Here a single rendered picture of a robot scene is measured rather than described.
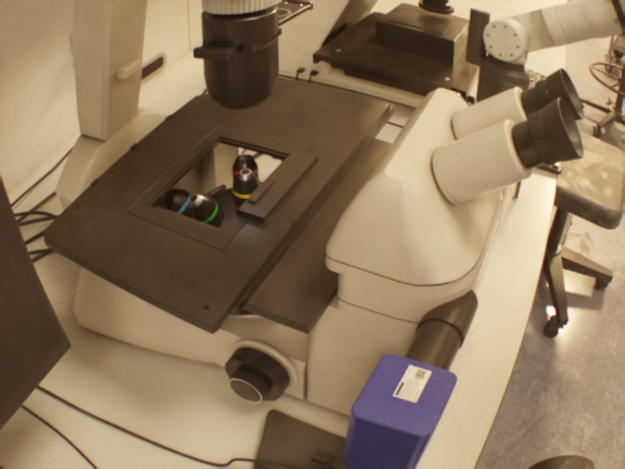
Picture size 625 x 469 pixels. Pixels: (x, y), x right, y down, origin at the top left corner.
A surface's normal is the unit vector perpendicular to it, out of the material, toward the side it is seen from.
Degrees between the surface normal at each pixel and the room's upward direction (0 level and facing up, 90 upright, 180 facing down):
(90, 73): 90
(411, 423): 0
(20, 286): 86
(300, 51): 90
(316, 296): 0
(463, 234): 50
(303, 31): 90
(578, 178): 0
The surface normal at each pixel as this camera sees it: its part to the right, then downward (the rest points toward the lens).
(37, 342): 0.88, 0.24
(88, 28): -0.46, 0.58
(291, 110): -0.01, -0.76
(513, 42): -0.51, 0.39
